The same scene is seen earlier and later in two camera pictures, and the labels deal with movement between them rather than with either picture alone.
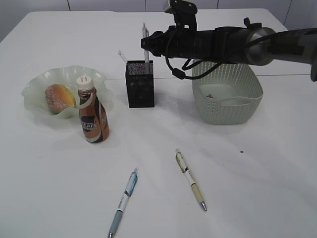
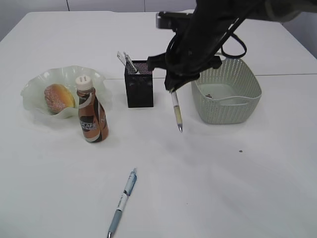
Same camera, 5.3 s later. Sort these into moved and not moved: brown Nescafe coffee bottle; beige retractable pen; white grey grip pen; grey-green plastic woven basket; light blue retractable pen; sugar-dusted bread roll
Moved: beige retractable pen; white grey grip pen
Not moved: light blue retractable pen; sugar-dusted bread roll; grey-green plastic woven basket; brown Nescafe coffee bottle
